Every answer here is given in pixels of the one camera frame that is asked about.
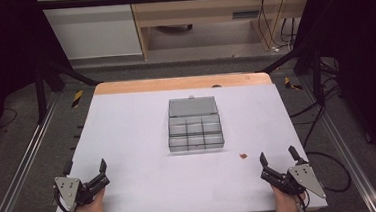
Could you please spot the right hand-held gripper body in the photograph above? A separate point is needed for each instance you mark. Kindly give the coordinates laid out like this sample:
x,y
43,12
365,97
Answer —
x,y
304,178

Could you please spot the light wooden desk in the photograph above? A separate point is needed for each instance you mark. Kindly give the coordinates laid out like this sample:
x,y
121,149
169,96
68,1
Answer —
x,y
203,14

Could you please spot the white cabinet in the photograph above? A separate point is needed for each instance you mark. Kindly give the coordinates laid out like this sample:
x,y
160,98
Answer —
x,y
93,29

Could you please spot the black metal stand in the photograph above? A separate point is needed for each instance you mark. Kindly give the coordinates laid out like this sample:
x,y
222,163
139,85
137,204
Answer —
x,y
41,92
315,70

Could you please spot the clear plastic compartment box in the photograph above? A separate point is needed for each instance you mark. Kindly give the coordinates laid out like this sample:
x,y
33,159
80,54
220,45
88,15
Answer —
x,y
194,129

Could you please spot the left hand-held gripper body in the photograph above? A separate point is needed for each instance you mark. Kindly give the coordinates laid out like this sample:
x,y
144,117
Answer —
x,y
69,191

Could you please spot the person's right hand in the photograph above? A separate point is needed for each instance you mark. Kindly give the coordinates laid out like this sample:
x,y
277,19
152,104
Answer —
x,y
288,206

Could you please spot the black curtain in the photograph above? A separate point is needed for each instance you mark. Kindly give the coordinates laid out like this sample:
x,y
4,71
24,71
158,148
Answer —
x,y
2,59
362,40

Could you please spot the small brown item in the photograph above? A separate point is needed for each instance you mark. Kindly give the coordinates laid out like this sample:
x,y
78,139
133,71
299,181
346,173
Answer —
x,y
243,155

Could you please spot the yellow black tape marker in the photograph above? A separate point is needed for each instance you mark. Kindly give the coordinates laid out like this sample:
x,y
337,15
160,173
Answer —
x,y
290,83
77,98

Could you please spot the white table cover sheet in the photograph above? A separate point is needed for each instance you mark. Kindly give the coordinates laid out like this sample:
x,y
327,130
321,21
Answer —
x,y
139,149

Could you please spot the aluminium floor rail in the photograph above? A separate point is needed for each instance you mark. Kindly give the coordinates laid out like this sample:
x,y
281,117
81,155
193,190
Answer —
x,y
346,155
29,153

